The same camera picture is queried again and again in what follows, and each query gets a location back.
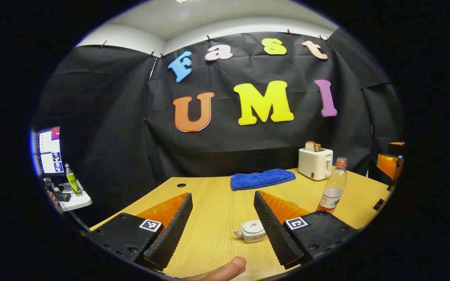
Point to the green drink bottle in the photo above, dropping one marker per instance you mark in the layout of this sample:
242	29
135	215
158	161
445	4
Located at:
72	181

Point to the computer monitor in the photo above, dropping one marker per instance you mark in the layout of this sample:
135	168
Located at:
49	150

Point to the blue towel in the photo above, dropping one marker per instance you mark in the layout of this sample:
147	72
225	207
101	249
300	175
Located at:
262	178

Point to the white side table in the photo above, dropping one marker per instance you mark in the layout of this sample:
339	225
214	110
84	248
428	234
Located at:
78	201

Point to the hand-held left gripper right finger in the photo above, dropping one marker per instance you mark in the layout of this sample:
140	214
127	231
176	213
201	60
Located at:
274	230

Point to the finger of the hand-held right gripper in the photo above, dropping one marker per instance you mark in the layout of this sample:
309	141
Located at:
396	145
387	164

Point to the small black device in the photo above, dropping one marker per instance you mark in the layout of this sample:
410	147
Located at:
63	197

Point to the clear water bottle red label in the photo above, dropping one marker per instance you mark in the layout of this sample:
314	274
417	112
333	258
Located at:
332	191

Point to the toasted bread slice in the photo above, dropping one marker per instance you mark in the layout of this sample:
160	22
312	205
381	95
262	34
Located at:
311	146

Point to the black table edge bracket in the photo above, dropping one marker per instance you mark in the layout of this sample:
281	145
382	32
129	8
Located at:
379	205

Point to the black backdrop cloth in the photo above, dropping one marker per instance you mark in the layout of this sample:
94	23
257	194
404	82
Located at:
229	144

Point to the white toaster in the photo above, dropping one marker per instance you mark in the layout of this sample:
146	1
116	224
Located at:
314	164

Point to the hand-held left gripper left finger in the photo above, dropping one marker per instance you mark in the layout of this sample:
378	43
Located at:
174	230

